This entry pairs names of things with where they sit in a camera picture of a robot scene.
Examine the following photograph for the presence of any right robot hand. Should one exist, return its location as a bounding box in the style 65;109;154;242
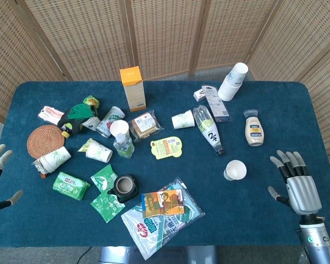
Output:
267;150;323;216

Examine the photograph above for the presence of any white paper cup green print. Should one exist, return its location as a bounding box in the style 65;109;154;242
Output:
171;109;196;130
223;159;248;182
85;140;114;163

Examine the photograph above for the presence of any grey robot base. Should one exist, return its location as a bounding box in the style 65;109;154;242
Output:
98;245;218;264

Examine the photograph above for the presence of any paper cup blue flower print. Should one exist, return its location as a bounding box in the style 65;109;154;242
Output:
80;116;101;131

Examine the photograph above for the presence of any plain white paper cup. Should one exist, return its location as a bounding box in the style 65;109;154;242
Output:
109;119;130;139

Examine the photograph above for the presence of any paper cup stack blue print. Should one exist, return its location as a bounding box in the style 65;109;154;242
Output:
217;62;249;102

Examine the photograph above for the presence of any round woven rattan coaster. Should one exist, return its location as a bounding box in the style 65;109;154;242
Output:
26;124;65;160

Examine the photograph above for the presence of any pink white packet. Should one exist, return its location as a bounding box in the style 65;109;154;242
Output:
37;105;65;125

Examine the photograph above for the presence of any green wet wipes pack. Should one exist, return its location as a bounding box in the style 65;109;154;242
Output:
52;172;91;201

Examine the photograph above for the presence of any dark bottle yellow cap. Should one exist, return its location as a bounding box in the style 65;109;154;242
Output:
61;123;73;138

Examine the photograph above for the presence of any mayonnaise squeeze bottle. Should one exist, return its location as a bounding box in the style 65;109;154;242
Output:
243;109;266;147

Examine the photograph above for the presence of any yellow green sachet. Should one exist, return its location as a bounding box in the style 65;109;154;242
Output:
77;137;95;153

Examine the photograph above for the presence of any blue table cloth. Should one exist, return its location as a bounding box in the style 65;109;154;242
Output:
0;80;330;247

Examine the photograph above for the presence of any green tea sachet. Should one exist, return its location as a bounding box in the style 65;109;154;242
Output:
90;164;119;194
90;192;126;224

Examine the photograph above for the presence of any green yellow round snack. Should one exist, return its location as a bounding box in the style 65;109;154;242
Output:
82;95;101;109

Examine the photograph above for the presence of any clear cloth bag pink cloth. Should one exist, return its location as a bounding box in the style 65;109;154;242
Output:
153;177;206;243

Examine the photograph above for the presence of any metal tin can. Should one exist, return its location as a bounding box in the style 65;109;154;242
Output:
96;106;126;138

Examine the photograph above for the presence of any blue blister pack card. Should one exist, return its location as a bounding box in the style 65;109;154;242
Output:
201;84;233;123

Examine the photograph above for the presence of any clear water bottle green label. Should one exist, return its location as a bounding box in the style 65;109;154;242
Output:
113;133;135;160

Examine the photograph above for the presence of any black tape roll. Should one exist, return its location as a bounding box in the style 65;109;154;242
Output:
107;174;140;204

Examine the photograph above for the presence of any orange cookie box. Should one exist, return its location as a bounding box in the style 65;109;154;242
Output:
140;189;186;219

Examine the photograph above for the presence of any small white box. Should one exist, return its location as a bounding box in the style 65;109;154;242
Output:
192;88;206;102

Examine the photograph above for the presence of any yellow green product card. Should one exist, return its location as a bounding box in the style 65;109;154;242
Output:
150;136;183;161

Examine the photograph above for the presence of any tall orange beige carton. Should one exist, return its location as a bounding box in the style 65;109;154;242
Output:
119;65;147;112

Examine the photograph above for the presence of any clear cloth bag red logo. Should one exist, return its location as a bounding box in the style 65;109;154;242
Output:
120;204;168;261

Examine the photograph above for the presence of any woven folding screen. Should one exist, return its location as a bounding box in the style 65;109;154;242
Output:
0;0;330;155

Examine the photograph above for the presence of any black cable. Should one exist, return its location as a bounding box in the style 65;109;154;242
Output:
79;246;94;264

